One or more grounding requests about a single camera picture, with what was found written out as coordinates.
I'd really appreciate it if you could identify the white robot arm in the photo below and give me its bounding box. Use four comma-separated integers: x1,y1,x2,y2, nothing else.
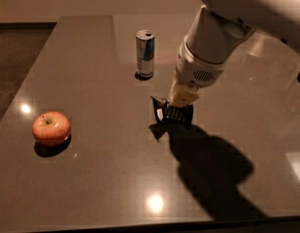
168,0,300,108

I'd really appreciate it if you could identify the red bull can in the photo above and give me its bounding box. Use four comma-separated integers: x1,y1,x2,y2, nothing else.
136,30,155,79

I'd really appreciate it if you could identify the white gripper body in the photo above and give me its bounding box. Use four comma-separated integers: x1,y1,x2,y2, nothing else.
176,36,228,87

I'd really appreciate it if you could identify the silver box container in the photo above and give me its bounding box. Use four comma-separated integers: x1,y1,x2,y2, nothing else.
243,29,300,70

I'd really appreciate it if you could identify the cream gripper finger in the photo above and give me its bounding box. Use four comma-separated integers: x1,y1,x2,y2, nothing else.
168,70,179,101
169,83,199,108

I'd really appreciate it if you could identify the black rxbar chocolate bar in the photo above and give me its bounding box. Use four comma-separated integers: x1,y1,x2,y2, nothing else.
151,97,194,129

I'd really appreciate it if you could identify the red apple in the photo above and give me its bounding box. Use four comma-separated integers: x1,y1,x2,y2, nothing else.
32,111,71,147

